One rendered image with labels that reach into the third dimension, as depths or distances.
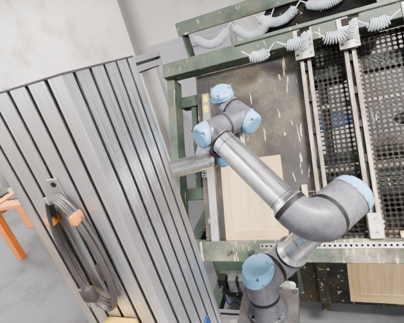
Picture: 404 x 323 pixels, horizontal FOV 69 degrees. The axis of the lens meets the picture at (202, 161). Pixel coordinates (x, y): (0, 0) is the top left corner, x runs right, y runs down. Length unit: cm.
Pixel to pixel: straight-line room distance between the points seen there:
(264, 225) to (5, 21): 579
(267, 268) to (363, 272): 114
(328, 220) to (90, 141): 54
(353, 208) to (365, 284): 145
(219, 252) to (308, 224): 116
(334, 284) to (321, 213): 153
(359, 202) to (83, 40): 519
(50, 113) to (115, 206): 20
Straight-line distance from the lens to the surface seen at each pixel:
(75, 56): 574
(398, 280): 221
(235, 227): 184
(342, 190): 81
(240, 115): 93
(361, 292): 227
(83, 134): 55
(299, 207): 74
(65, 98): 55
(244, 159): 80
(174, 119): 202
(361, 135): 178
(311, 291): 231
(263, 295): 112
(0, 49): 682
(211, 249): 187
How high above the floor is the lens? 201
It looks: 21 degrees down
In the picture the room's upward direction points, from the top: 16 degrees counter-clockwise
